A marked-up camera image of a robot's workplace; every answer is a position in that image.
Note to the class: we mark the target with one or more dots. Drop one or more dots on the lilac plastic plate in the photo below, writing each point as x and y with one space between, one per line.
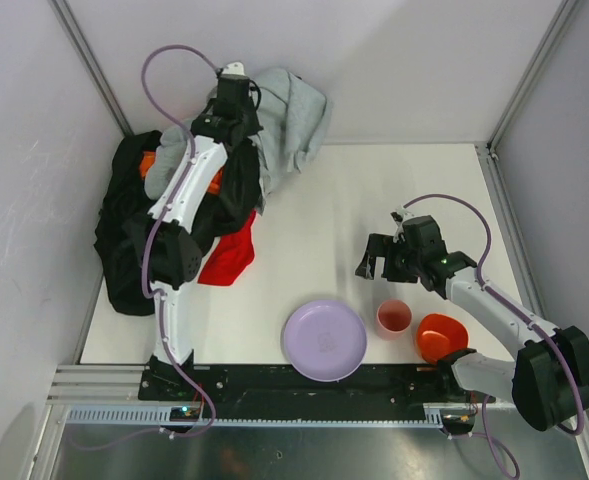
325 340

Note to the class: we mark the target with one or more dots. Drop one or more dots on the black cloth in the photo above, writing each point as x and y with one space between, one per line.
124 235

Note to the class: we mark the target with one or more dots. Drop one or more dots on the red cloth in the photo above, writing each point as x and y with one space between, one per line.
232 255

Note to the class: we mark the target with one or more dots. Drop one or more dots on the aluminium frame post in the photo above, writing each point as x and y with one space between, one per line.
554 34
78 40

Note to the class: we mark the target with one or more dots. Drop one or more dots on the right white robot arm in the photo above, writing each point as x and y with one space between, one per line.
547 378

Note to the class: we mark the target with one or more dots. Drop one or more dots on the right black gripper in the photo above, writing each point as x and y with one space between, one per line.
384 250

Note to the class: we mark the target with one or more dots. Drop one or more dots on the grey slotted cable duct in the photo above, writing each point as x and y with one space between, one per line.
427 416

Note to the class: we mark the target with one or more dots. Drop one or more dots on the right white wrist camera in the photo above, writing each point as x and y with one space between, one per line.
401 215

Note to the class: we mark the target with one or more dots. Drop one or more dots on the right aluminium frame post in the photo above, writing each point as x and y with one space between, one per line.
554 34

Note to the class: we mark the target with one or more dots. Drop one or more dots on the orange plastic bowl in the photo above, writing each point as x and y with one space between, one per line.
440 335

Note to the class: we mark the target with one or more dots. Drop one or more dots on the orange fleece cloth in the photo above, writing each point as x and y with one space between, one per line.
148 160

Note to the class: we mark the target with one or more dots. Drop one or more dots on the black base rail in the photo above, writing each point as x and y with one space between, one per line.
371 392

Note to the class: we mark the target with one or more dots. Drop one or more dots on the grey zip hoodie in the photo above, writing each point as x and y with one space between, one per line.
295 118

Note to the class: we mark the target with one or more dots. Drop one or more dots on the pink plastic cup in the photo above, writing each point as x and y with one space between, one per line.
393 319

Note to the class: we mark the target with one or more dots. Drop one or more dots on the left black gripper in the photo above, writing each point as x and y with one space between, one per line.
232 89

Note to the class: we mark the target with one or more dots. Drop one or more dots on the left aluminium frame post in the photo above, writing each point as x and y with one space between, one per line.
78 40

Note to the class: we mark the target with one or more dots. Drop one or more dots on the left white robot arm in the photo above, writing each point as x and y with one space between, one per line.
171 260

